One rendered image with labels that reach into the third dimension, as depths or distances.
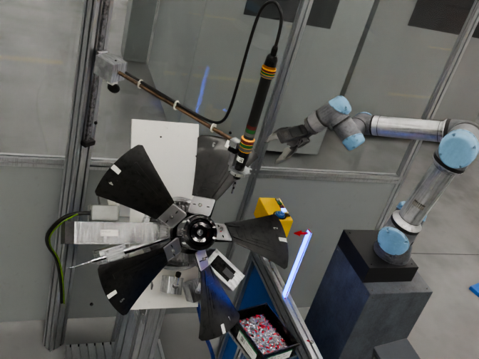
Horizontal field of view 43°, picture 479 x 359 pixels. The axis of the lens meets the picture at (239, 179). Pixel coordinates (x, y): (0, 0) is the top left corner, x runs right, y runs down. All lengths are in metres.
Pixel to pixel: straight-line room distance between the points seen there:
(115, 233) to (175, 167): 0.37
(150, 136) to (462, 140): 1.09
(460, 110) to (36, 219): 4.75
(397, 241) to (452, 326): 2.01
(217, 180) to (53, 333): 1.35
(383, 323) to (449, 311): 1.78
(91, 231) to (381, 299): 1.13
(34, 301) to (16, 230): 0.45
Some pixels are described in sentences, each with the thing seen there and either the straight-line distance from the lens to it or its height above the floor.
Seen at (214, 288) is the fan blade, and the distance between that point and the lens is 2.08.
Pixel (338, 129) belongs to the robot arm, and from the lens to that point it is 2.21.
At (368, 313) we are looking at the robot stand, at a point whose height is 0.90.
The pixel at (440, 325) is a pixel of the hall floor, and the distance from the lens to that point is 4.16.
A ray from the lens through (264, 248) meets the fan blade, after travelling 2.11.
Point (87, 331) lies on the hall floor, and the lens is 3.28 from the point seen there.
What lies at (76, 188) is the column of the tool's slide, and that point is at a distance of 2.55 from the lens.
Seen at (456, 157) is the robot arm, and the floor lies 1.64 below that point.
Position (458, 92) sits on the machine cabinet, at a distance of 6.43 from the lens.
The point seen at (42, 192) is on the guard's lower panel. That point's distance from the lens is 2.73.
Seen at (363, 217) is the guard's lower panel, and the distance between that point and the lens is 3.37.
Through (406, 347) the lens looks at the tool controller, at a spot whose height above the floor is 1.25.
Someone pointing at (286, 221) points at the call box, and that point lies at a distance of 2.46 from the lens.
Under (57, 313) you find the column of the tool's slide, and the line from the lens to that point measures 3.00.
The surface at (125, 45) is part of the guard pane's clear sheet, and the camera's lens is 2.45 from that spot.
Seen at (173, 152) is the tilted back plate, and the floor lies 1.27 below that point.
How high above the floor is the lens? 2.40
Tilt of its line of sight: 30 degrees down
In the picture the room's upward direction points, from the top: 17 degrees clockwise
